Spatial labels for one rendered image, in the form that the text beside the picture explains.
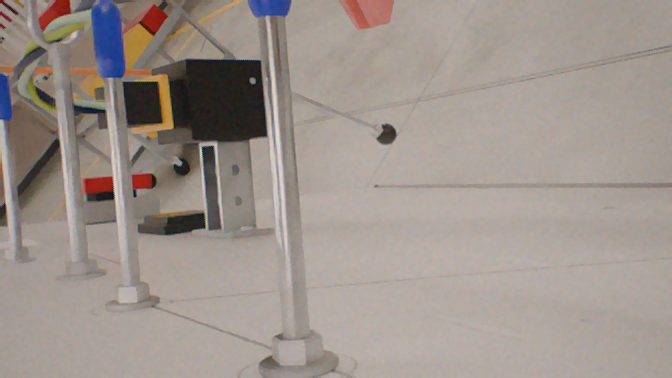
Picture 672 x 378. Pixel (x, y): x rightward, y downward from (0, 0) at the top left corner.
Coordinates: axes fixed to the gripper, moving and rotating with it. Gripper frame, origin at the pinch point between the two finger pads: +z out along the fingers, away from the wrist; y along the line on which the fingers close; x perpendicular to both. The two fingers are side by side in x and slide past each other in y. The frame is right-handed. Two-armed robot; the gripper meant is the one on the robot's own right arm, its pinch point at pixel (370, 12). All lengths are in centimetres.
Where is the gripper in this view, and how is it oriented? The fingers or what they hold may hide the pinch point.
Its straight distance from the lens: 47.9
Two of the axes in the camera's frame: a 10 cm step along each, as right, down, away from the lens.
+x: 7.8, -2.5, 5.8
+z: 2.0, 9.7, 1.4
